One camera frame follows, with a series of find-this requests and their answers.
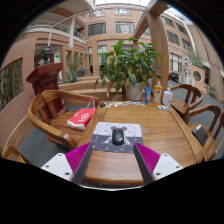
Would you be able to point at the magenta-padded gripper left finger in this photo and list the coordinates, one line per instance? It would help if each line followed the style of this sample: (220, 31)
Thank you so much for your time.
(58, 165)

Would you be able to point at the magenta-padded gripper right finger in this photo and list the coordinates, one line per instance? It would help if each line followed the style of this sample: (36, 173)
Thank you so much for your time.
(166, 165)

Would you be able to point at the black computer mouse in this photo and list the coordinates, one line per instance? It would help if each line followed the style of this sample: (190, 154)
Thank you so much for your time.
(117, 136)

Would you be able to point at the grey cartoon-print mouse pad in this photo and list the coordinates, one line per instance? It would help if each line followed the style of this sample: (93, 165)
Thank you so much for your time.
(101, 140)

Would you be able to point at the wooden armchair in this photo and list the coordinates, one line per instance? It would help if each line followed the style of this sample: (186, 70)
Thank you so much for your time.
(206, 151)
(111, 91)
(15, 155)
(181, 106)
(46, 123)

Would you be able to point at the black notebook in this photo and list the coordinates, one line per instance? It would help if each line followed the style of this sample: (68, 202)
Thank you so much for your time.
(200, 134)

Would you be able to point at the red shopping bag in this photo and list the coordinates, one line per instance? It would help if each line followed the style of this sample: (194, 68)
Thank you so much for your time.
(81, 118)

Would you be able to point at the small white packet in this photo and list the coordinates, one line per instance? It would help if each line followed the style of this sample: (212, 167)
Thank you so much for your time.
(162, 107)

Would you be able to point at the white pump bottle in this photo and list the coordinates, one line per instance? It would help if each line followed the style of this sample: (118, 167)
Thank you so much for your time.
(167, 98)

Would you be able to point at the yellow dish soap bottle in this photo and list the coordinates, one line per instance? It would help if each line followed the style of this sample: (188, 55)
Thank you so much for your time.
(157, 95)

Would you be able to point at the blue squeeze tube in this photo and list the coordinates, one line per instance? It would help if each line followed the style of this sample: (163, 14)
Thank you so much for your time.
(148, 96)

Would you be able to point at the bunch of keys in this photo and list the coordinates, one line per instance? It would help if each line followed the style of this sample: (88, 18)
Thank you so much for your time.
(102, 105)

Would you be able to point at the yellow flowering potted plant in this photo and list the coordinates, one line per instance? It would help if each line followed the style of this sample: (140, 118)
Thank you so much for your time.
(212, 90)

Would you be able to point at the dark red wooden lectern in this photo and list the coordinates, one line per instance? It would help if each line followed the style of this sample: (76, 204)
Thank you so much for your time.
(45, 78)

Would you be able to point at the dark parked car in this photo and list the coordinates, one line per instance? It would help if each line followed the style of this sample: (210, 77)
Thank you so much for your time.
(174, 76)

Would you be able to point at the spiky green agave plant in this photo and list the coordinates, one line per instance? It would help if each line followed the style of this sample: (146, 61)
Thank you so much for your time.
(70, 76)

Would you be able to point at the large potted green plant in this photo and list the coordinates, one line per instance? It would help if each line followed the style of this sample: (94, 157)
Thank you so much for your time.
(130, 63)

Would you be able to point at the dark bust statue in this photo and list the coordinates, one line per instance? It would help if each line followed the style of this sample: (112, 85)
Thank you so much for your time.
(45, 56)

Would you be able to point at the wooden pillar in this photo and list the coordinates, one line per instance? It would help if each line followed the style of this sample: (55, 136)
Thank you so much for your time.
(159, 40)

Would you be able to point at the white statue on pedestal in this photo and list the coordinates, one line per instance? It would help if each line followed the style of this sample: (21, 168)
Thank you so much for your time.
(186, 75)

